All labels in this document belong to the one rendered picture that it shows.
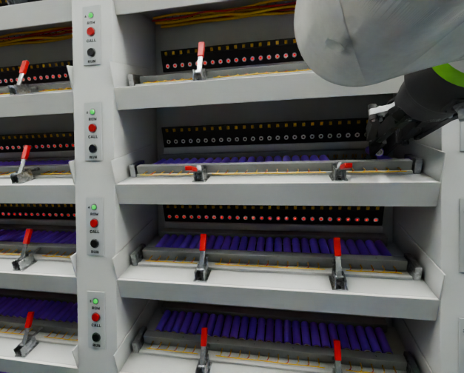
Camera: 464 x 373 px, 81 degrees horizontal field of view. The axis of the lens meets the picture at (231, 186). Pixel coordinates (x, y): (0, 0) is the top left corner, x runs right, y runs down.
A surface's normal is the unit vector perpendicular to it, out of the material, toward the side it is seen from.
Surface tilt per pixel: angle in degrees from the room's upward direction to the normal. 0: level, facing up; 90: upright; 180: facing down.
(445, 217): 90
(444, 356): 90
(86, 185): 90
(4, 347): 17
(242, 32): 90
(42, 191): 107
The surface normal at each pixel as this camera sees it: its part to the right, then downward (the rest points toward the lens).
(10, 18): -0.17, 0.32
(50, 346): -0.06, -0.95
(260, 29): -0.18, 0.02
